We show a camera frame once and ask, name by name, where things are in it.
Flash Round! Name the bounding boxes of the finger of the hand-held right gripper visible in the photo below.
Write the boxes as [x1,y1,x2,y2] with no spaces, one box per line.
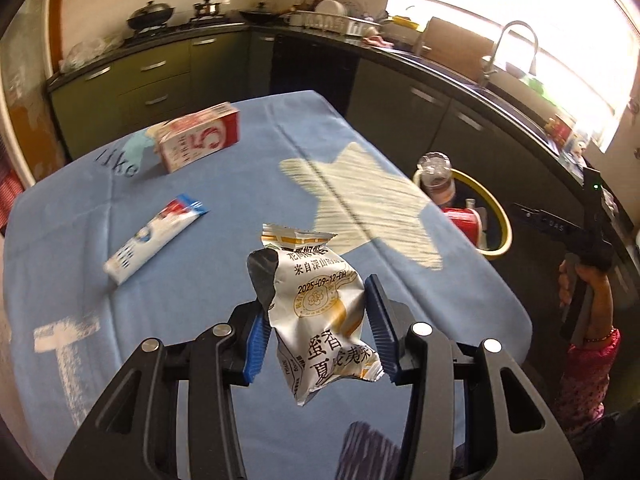
[512,202,544,229]

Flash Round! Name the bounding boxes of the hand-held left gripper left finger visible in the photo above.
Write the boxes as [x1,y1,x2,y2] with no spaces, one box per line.
[54,301,273,480]

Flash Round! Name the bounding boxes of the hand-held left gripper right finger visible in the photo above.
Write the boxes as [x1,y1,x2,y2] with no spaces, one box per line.
[364,275,586,480]

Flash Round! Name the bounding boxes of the yellow-rimmed trash bin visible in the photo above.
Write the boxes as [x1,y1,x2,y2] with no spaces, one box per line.
[412,169,512,261]

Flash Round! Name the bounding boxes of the white yellow snack wrapper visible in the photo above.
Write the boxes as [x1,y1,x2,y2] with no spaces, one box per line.
[246,223,386,407]

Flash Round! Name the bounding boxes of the red instant noodle cup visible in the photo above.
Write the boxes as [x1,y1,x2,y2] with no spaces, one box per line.
[441,199,488,251]

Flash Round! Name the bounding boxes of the clear bottle with brown label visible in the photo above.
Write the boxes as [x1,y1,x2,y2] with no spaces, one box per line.
[416,151,455,207]

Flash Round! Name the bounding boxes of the person's right forearm pink sleeve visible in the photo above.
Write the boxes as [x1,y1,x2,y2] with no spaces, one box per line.
[557,330,623,426]

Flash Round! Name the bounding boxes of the person's right hand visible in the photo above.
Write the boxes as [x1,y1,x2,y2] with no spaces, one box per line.
[557,259,616,342]

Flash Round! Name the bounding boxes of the red can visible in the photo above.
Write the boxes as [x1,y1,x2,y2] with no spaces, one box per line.
[545,112,576,139]

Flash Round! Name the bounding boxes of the steel sink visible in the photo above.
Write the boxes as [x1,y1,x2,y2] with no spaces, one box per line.
[470,85,548,143]

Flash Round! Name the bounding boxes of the blue printed tablecloth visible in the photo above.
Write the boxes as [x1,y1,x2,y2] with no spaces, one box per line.
[0,90,533,480]

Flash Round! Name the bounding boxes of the white blue red tube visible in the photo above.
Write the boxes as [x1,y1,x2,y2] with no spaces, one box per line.
[103,194,210,287]

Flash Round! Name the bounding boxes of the steel kitchen faucet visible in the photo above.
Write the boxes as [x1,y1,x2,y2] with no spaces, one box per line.
[480,20,541,91]

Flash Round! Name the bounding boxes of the wooden cutting board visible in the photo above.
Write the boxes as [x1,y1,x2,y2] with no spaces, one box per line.
[425,16,493,81]

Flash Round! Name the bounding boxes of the kitchen window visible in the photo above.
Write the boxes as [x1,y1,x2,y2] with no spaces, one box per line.
[387,0,640,153]

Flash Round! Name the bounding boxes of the red and white carton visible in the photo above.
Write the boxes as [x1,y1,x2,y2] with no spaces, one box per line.
[156,102,242,175]

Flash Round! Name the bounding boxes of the black built-in appliance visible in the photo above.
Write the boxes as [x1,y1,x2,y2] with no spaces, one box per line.
[272,35,358,111]

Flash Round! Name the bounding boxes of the white dish rack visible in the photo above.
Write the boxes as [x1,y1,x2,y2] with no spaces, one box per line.
[290,10,383,36]

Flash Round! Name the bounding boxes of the green kitchen base cabinets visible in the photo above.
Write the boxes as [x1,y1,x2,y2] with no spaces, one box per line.
[47,25,616,281]

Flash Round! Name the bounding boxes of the red checked apron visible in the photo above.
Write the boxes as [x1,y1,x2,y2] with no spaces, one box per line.
[0,157,26,221]

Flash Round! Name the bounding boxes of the gas stove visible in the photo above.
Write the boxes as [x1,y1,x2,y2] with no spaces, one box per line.
[122,15,246,43]

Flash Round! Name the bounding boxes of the black pan with lid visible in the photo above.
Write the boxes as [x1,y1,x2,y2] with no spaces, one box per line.
[239,2,282,23]

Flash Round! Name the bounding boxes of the clear plastic bag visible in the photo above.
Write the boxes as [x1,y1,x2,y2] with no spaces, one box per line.
[60,35,126,72]

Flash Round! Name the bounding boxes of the glass sliding door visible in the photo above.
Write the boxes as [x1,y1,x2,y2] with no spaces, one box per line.
[0,0,68,196]

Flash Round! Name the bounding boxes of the black wok with lid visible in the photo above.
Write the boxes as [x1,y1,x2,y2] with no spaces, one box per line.
[126,1,177,31]

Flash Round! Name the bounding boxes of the gold bracelet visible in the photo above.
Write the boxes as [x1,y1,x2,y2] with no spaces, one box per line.
[582,326,617,345]

